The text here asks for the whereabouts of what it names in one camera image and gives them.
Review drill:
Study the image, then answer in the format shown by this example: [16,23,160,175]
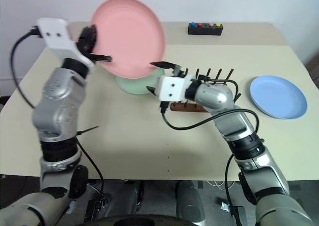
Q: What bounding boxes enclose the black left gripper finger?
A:
[89,53,112,63]

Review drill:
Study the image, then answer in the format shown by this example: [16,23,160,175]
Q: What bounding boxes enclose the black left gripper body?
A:
[75,24,99,57]

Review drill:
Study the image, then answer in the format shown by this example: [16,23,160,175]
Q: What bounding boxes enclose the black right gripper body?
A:
[171,64,188,77]

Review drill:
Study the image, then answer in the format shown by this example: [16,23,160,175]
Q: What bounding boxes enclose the pink plate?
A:
[89,0,166,80]

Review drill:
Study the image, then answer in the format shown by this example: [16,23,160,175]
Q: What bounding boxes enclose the wooden dish rack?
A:
[170,68,242,113]

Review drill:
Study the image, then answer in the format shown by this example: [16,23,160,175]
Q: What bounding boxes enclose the green plate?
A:
[115,68,163,96]

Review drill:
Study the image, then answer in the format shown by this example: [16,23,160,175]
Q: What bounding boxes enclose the black button box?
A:
[187,22,223,36]

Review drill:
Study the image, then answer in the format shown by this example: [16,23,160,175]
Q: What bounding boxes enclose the blue plate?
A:
[249,75,309,120]

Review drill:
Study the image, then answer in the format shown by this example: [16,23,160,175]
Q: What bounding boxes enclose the dark grey rounded shape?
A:
[175,180,206,225]
[124,180,146,213]

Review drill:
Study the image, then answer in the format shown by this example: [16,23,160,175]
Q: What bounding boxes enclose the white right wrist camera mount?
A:
[158,74,195,103]

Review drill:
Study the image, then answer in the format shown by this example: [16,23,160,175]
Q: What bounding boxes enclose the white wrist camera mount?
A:
[158,74,195,103]
[36,18,95,68]

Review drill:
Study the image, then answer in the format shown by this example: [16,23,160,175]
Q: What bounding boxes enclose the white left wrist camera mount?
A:
[36,18,95,68]

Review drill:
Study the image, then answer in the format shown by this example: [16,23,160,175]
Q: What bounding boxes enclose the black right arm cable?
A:
[159,74,260,218]

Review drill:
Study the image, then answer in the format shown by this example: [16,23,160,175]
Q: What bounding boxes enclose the black cable tie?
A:
[76,125,100,137]

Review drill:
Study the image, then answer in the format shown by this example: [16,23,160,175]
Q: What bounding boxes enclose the white floor cable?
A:
[205,180,236,190]

